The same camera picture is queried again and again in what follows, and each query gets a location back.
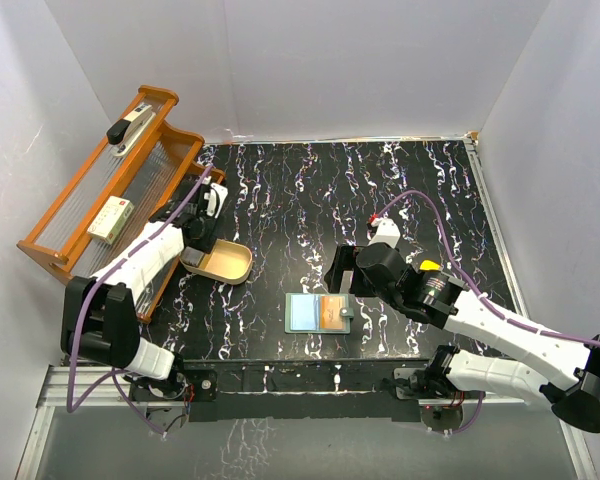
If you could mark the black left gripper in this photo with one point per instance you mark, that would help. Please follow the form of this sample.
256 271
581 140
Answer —
204 243

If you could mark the mint green card holder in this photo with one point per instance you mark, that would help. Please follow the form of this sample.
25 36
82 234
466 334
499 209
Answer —
318 313

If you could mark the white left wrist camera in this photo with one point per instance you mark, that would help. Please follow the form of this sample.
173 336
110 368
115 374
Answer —
215 198

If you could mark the tan oval wooden tray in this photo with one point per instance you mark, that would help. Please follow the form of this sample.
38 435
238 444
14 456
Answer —
228 262

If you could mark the yellow eraser block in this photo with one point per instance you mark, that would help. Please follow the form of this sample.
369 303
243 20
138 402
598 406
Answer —
428 265

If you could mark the orange wooden shelf rack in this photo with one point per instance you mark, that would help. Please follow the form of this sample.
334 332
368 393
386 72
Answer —
145 176

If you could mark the black and white stapler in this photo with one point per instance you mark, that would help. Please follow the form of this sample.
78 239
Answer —
124 133

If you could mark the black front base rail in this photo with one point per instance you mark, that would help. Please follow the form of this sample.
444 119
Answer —
305 385

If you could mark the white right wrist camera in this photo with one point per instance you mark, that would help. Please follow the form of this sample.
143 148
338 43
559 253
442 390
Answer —
384 230

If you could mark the white card stack in tray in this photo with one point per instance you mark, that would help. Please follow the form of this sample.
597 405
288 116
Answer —
192 257

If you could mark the white small cardboard box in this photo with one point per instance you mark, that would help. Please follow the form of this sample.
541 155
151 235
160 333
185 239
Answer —
110 220

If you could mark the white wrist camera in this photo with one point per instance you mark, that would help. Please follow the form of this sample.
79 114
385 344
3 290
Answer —
384 230
215 198

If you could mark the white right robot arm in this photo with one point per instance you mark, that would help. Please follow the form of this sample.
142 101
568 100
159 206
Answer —
536 365

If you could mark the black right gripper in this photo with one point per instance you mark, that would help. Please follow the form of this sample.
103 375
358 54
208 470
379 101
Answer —
345 261

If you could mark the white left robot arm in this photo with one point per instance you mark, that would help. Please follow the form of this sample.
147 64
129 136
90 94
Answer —
100 320

